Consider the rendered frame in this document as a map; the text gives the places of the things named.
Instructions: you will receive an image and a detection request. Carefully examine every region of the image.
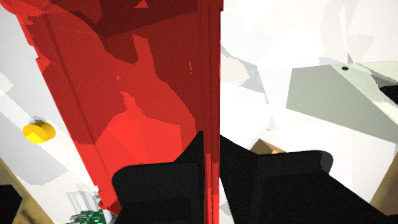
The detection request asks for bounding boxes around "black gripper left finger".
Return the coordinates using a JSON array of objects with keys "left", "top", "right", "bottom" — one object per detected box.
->
[{"left": 111, "top": 131, "right": 205, "bottom": 224}]

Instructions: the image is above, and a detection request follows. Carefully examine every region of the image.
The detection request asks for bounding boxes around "tan rectangular block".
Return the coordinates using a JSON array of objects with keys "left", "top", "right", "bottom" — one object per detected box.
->
[{"left": 251, "top": 139, "right": 286, "bottom": 155}]

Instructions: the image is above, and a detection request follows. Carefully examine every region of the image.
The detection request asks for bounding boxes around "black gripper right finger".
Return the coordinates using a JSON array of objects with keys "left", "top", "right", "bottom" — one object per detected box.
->
[{"left": 220, "top": 134, "right": 334, "bottom": 224}]

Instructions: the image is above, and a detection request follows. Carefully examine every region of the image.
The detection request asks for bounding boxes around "yellow short cylinder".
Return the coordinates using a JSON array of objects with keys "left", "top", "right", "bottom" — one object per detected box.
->
[{"left": 23, "top": 122, "right": 56, "bottom": 143}]

